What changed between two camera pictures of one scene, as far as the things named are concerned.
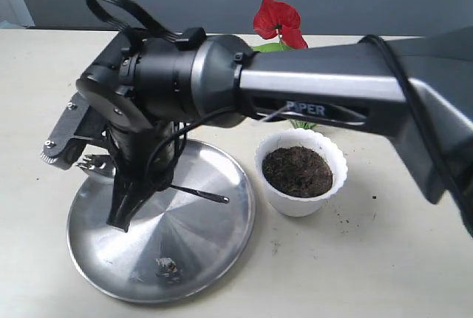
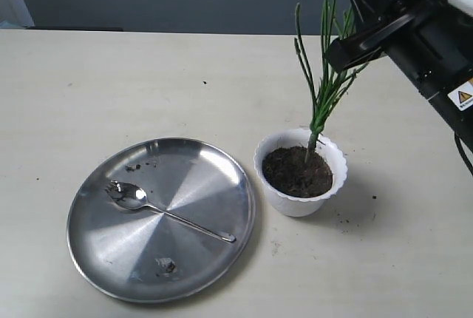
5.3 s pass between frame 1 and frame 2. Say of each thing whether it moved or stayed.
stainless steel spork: moved
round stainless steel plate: stayed
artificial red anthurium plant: moved
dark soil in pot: stayed
